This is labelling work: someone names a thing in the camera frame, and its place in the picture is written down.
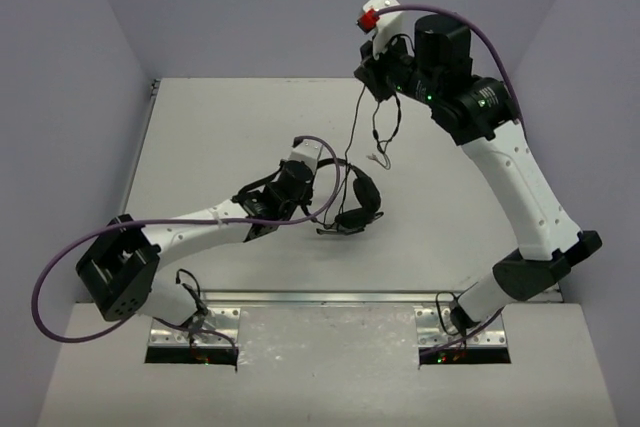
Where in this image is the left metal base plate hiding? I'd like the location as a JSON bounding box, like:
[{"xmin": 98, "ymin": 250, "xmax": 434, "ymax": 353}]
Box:
[{"xmin": 147, "ymin": 305, "xmax": 242, "ymax": 349}]

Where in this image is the thin black headset cable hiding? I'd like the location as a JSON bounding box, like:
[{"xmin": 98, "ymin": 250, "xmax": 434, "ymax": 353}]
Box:
[{"xmin": 322, "ymin": 84, "xmax": 404, "ymax": 231}]

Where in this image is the aluminium rail front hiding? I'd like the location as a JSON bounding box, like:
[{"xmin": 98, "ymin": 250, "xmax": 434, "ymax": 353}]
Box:
[{"xmin": 202, "ymin": 289, "xmax": 452, "ymax": 304}]

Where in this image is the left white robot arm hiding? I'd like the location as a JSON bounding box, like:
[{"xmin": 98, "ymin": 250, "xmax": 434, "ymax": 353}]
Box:
[{"xmin": 76, "ymin": 160, "xmax": 317, "ymax": 326}]

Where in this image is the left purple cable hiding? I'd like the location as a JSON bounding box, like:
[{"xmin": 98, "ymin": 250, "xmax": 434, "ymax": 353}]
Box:
[{"xmin": 29, "ymin": 135, "xmax": 344, "ymax": 346}]

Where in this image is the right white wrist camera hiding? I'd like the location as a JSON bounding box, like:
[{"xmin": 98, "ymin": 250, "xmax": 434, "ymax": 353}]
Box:
[{"xmin": 356, "ymin": 0, "xmax": 403, "ymax": 59}]

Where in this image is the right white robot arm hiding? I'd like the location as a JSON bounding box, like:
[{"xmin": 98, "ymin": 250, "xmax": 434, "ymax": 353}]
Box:
[{"xmin": 354, "ymin": 9, "xmax": 602, "ymax": 334}]

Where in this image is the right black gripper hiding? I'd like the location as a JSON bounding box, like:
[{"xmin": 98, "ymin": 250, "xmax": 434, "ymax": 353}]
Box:
[{"xmin": 356, "ymin": 28, "xmax": 440, "ymax": 106}]

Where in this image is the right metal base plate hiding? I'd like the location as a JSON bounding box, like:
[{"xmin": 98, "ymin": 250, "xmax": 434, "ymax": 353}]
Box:
[{"xmin": 414, "ymin": 304, "xmax": 507, "ymax": 349}]

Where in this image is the metal base plate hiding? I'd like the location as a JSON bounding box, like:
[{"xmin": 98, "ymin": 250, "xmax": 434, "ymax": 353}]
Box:
[
  {"xmin": 147, "ymin": 305, "xmax": 242, "ymax": 349},
  {"xmin": 414, "ymin": 304, "xmax": 507, "ymax": 349}
]

